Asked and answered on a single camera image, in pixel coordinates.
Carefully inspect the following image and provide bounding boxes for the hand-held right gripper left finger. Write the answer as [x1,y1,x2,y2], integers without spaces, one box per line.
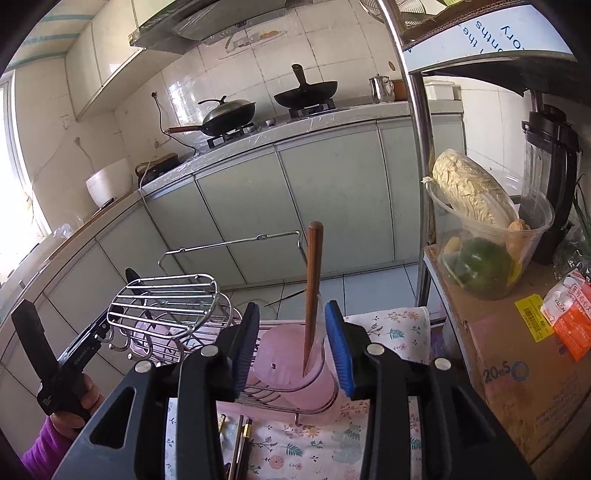
[60,302,262,480]

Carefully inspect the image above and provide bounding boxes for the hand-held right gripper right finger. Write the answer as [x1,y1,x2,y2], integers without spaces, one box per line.
[324,300,536,480]

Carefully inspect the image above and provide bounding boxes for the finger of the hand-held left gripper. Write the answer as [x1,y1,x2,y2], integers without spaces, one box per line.
[90,308,116,346]

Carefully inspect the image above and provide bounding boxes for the pink and chrome utensil rack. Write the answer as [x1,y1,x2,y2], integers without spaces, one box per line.
[107,230,343,425]

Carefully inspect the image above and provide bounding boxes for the plain brown wooden chopstick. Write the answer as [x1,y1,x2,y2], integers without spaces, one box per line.
[302,221,324,376]

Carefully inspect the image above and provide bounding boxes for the person's left hand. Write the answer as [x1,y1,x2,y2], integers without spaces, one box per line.
[48,373,106,441]

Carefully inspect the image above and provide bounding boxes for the floral tablecloth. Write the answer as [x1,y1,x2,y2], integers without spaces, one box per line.
[164,307,432,480]

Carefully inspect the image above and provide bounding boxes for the white rice cooker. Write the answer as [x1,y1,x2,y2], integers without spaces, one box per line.
[85,158,134,208]

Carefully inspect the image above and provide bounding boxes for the pale green base cabinets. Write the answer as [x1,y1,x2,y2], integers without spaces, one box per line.
[0,113,467,384]

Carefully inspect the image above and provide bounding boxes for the window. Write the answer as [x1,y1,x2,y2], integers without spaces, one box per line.
[0,69,52,289]

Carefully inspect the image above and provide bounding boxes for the black countertop appliance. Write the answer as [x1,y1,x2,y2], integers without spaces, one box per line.
[135,153,181,188]

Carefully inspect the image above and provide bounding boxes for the green bell pepper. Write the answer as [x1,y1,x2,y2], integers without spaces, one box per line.
[455,237,514,297]

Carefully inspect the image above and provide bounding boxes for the cardboard box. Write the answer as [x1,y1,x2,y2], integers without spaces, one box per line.
[425,244,591,468]

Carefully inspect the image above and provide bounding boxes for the metal shelf rack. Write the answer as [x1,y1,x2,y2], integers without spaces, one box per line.
[369,0,591,324]

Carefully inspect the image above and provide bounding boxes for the orange vegetable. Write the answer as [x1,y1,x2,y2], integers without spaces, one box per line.
[507,220,532,283]

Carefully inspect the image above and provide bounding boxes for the napa cabbage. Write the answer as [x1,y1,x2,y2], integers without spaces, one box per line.
[431,148,520,230]

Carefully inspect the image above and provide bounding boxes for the wok with glass lid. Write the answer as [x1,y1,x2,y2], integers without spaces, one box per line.
[167,95,257,138]

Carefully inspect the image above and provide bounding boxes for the orange snack packet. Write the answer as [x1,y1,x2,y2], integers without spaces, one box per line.
[541,270,591,361]

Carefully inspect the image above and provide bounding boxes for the gas stove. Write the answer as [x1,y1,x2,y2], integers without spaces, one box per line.
[203,99,341,149]

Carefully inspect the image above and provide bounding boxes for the clear plastic container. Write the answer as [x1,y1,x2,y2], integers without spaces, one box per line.
[422,175,555,302]

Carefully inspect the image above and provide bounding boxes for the black wok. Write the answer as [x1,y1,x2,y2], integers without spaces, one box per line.
[273,64,339,110]

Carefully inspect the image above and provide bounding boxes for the steel kettle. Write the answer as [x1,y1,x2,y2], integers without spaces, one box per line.
[368,74,396,105]

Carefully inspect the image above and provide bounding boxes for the white lidded container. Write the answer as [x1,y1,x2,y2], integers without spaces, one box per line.
[424,79,463,103]

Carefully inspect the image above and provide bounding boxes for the black blender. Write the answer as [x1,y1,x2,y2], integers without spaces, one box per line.
[522,104,581,267]

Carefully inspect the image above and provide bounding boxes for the range hood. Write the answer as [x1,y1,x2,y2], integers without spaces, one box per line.
[129,0,297,54]

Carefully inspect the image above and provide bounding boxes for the metal fan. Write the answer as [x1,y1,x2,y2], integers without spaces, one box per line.
[358,0,437,25]

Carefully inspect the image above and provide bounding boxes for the black power cord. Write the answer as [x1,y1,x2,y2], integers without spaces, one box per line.
[150,91,197,158]

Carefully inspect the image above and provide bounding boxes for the white wall cabinets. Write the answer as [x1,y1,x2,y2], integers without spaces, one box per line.
[65,25,149,121]

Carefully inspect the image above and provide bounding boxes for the glass wall shelf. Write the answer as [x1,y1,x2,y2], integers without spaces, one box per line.
[217,28,288,60]

